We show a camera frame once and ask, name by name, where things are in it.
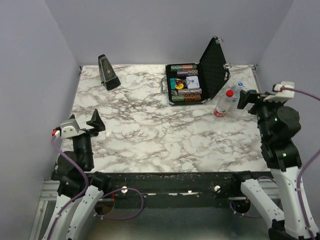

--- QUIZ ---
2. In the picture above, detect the Pocari Sweat clear bottle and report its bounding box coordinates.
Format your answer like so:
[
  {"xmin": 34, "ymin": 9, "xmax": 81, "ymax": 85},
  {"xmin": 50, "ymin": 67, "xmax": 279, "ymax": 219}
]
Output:
[{"xmin": 230, "ymin": 82, "xmax": 244, "ymax": 104}]

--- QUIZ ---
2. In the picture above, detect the clear unlabelled plastic bottle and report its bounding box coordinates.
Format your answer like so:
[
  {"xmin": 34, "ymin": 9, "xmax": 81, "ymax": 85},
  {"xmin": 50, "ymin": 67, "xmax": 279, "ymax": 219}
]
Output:
[{"xmin": 229, "ymin": 90, "xmax": 245, "ymax": 119}]

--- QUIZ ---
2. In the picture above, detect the red bottle cap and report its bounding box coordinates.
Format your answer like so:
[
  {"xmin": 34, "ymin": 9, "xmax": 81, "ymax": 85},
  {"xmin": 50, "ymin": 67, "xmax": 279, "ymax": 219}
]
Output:
[{"xmin": 226, "ymin": 89, "xmax": 234, "ymax": 98}]

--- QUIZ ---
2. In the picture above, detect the red label water bottle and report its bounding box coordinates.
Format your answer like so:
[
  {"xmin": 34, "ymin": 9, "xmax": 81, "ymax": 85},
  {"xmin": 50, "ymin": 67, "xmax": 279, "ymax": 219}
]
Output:
[{"xmin": 213, "ymin": 93, "xmax": 232, "ymax": 118}]

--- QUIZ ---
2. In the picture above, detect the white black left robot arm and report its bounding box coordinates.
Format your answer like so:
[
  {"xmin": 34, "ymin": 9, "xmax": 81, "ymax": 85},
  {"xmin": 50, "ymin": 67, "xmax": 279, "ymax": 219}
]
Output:
[{"xmin": 43, "ymin": 110, "xmax": 111, "ymax": 240}]

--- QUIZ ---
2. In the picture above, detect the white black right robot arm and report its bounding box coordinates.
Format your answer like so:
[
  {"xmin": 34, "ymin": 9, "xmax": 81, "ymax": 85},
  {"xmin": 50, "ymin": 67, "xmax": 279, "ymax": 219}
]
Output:
[{"xmin": 230, "ymin": 90, "xmax": 320, "ymax": 240}]

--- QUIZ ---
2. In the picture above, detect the black metronome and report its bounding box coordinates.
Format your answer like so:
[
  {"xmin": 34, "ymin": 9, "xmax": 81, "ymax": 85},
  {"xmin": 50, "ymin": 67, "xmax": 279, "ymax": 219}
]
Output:
[{"xmin": 98, "ymin": 54, "xmax": 121, "ymax": 91}]

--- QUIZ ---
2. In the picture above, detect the black poker chip case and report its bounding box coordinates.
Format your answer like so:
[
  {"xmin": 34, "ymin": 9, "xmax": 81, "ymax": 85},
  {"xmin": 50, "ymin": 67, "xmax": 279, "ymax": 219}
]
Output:
[{"xmin": 164, "ymin": 36, "xmax": 231, "ymax": 106}]

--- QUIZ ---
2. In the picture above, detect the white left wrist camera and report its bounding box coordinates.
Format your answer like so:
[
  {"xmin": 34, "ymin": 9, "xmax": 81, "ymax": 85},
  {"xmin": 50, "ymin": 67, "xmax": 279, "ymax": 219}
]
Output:
[{"xmin": 52, "ymin": 118, "xmax": 85, "ymax": 139}]

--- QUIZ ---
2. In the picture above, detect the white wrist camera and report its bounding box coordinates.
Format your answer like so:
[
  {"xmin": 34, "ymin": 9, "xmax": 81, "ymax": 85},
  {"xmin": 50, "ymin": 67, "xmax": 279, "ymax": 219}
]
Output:
[
  {"xmin": 52, "ymin": 118, "xmax": 85, "ymax": 139},
  {"xmin": 263, "ymin": 81, "xmax": 295, "ymax": 103}
]

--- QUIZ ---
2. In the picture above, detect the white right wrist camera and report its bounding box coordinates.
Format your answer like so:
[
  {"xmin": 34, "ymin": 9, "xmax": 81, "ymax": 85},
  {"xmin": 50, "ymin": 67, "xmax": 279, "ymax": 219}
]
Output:
[{"xmin": 263, "ymin": 81, "xmax": 295, "ymax": 103}]

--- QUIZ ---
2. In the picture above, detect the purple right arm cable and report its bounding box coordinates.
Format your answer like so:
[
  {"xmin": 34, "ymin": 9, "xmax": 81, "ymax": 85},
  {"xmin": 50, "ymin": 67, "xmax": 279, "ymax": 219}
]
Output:
[{"xmin": 229, "ymin": 86, "xmax": 320, "ymax": 240}]

